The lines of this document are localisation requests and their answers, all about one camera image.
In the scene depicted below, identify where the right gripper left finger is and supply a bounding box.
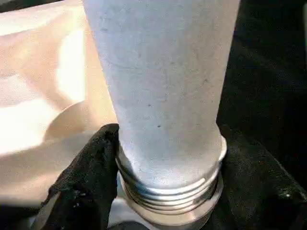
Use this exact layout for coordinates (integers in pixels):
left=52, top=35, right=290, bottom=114
left=39, top=123, right=120, bottom=230

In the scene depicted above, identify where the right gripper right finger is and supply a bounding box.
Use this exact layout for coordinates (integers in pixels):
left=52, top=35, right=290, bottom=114
left=215, top=125, right=307, bottom=230

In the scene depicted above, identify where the white plastic table top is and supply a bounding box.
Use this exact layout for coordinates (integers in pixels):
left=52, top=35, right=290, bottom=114
left=0, top=0, right=225, bottom=230

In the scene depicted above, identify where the white plastic table leg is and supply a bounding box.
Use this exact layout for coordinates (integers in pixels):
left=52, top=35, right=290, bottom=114
left=81, top=0, right=242, bottom=213

